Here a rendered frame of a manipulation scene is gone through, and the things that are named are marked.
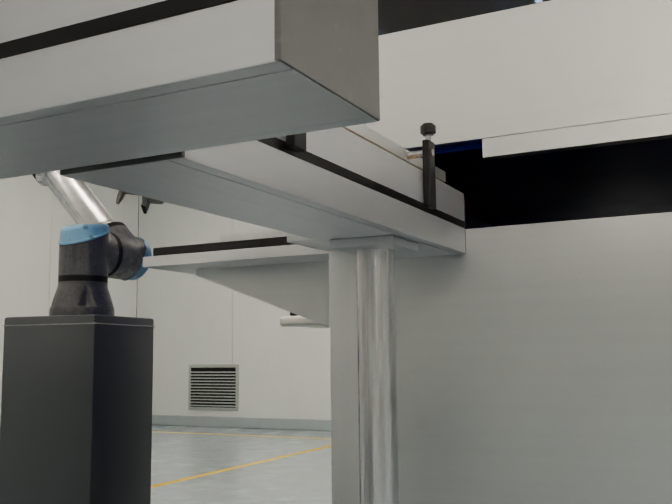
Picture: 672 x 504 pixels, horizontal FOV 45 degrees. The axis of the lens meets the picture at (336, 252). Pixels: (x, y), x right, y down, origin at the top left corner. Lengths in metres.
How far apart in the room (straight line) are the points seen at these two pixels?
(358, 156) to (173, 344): 7.72
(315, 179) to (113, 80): 0.35
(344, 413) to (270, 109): 0.86
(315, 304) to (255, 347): 6.56
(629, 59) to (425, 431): 0.61
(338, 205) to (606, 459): 0.55
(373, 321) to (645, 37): 0.55
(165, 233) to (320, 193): 7.95
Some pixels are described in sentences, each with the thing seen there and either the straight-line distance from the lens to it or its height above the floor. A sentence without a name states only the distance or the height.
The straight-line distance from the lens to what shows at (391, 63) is 1.34.
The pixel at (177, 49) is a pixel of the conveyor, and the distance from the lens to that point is 0.46.
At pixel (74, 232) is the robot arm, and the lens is 2.03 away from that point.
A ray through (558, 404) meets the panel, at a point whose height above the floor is 0.62.
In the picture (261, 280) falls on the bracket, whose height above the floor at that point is 0.83.
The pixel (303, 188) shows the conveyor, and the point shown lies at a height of 0.85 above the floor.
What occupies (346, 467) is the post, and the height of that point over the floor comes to 0.52.
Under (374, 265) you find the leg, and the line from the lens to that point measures 1.04.
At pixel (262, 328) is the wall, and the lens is 7.95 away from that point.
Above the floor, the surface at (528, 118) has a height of 1.04.
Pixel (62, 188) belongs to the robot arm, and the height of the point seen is 1.14.
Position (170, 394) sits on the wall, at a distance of 8.60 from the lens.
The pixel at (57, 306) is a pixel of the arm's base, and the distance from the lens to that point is 2.01.
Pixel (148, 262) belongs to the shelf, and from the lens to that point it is 1.55.
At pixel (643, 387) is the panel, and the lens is 1.17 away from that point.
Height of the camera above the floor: 0.69
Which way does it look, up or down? 7 degrees up
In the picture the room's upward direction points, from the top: 1 degrees counter-clockwise
